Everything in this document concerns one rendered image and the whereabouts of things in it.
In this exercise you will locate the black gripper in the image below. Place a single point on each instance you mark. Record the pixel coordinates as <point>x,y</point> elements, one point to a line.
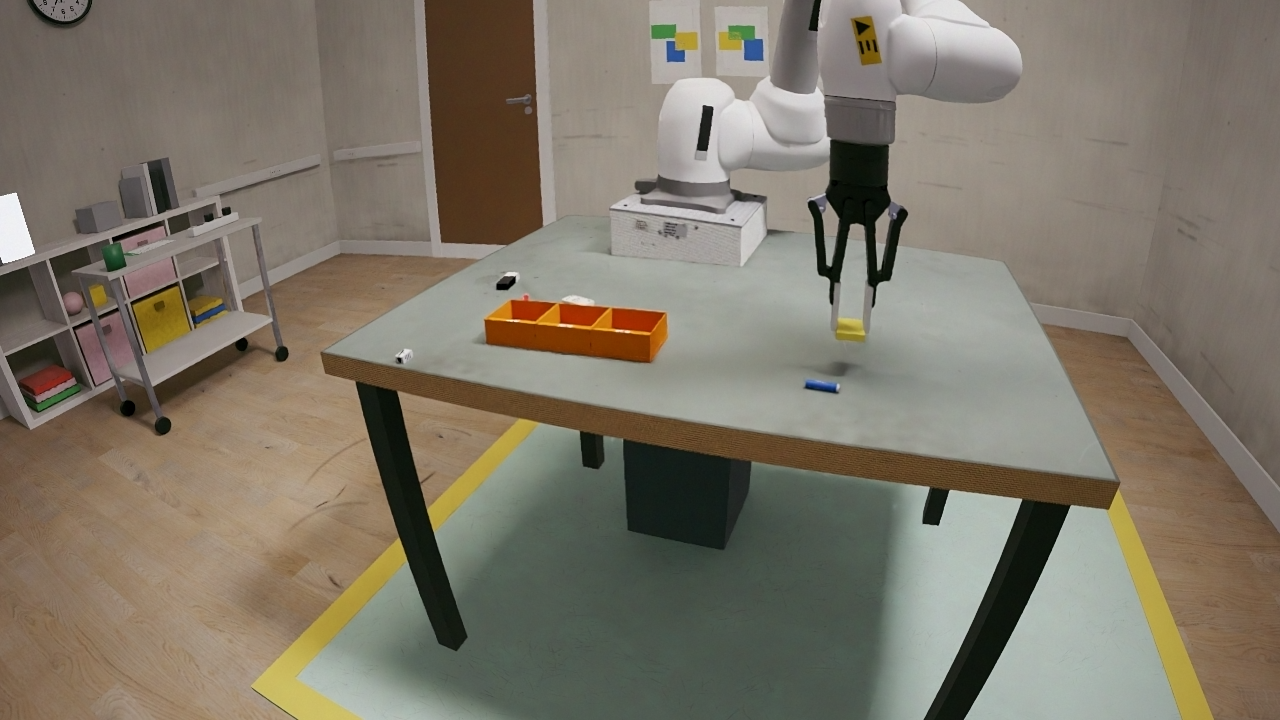
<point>865,167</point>

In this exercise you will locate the orange three-compartment tray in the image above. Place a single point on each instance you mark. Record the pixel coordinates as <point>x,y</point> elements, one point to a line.
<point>525,327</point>

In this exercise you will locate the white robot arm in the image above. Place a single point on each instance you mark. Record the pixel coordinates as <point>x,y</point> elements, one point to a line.
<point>867,49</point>

